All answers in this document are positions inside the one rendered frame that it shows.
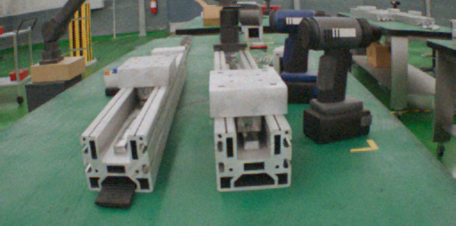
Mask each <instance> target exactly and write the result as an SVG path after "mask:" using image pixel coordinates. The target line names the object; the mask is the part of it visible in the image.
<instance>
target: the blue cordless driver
mask: <svg viewBox="0 0 456 226"><path fill-rule="evenodd" d="M310 17H334V16H331V15H328V14H327V13H326V12H324V11H317V13H314V11H310V10H294V9H292V10H278V11H277V12H276V10H272V11H271V12H270V13H269V20H268V22H269V24H270V30H271V31H272V32H273V33H275V34H276V33H277V32H278V33H279V34H289V36H288V37H286V38H284V40H285V43H284V49H283V55H282V61H283V62H284V67H283V72H282V73H281V75H280V79H281V81H282V82H283V83H284V84H285V85H286V87H287V102H292V103H310V100H312V99H317V98H318V88H317V86H316V84H317V83H316V78H317V73H318V71H315V70H307V65H308V60H309V54H308V53H309V51H307V50H306V49H305V48H304V47H303V46H302V45H301V44H300V42H299V39H298V34H297V27H298V24H299V22H301V20H302V19H303V18H310Z"/></svg>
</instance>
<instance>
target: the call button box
mask: <svg viewBox="0 0 456 226"><path fill-rule="evenodd" d="M109 72H110V74H109V75H104V86H105V94H106V96H116V95H117V93H118V92H119V91H120V90H121V89H122V88H118V72H113V70H109Z"/></svg>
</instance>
